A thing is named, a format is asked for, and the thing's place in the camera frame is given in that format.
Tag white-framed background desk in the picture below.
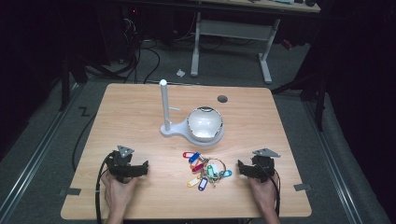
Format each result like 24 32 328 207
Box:
189 0 322 86

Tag thin black floor cable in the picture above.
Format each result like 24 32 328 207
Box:
71 112 98 173

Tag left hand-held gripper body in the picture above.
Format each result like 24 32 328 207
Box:
107 145 138 184

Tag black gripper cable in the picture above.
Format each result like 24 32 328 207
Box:
94 151 115 224
261 164 282 218

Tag bunch of coloured key tags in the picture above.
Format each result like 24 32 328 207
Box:
182 150 233 192

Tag grey tape strip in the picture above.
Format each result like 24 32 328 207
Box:
292 183 313 192
58 187 82 198

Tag shiny metal bowl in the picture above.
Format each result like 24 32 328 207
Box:
186 105 225 143

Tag black floor cables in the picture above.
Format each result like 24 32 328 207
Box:
83 17 162 85

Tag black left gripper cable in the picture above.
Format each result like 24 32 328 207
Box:
94 151 115 224

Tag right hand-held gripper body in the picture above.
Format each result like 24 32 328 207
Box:
251 147 281 184

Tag metal floor rail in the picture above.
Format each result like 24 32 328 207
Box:
0 83 82 224
301 100 366 224

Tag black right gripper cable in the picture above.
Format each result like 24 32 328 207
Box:
261 164 282 218

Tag black metal stand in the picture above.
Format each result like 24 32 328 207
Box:
270 59 330 133
57 54 90 112

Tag white stand with pole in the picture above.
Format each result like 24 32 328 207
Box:
159 78 225 147

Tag person's right hand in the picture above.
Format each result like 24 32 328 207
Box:
247 172 280 217

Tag person's left hand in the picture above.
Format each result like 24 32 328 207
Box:
100 170 140 215

